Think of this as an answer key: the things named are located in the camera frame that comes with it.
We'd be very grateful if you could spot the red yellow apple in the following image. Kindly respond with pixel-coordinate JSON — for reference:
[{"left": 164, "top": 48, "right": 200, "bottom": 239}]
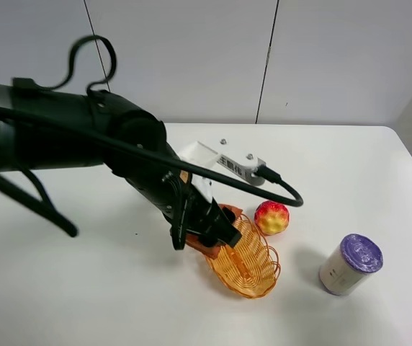
[{"left": 254, "top": 200, "right": 290, "bottom": 236}]

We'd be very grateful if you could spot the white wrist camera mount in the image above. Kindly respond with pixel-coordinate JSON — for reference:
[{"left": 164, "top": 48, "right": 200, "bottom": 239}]
[{"left": 177, "top": 138, "right": 267, "bottom": 187}]

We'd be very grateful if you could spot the white cup purple lid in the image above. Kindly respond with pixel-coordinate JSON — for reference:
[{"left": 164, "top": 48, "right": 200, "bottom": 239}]
[{"left": 318, "top": 234, "right": 383, "bottom": 296}]

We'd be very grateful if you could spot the orange waffle slice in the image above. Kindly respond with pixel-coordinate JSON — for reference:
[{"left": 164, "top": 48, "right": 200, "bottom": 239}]
[{"left": 190, "top": 202, "right": 242, "bottom": 259}]

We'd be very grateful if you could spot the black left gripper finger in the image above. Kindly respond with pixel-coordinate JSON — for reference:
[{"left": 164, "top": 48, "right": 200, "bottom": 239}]
[{"left": 205, "top": 203, "right": 241, "bottom": 248}]

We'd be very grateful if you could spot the orange woven plastic basket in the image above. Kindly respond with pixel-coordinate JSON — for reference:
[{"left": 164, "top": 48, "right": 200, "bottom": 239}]
[{"left": 205, "top": 213, "right": 281, "bottom": 299}]

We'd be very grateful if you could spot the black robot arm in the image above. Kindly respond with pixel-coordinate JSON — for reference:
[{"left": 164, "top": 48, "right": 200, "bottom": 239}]
[{"left": 0, "top": 85, "right": 241, "bottom": 249}]

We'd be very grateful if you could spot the black cable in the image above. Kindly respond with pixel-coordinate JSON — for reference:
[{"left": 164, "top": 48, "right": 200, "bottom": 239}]
[{"left": 0, "top": 35, "right": 305, "bottom": 238}]

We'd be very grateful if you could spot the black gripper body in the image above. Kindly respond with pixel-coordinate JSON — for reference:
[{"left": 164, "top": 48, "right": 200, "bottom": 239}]
[{"left": 111, "top": 151, "right": 216, "bottom": 231}]

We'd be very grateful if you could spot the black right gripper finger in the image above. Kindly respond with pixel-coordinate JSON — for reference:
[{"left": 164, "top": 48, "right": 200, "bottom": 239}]
[{"left": 170, "top": 196, "right": 205, "bottom": 250}]

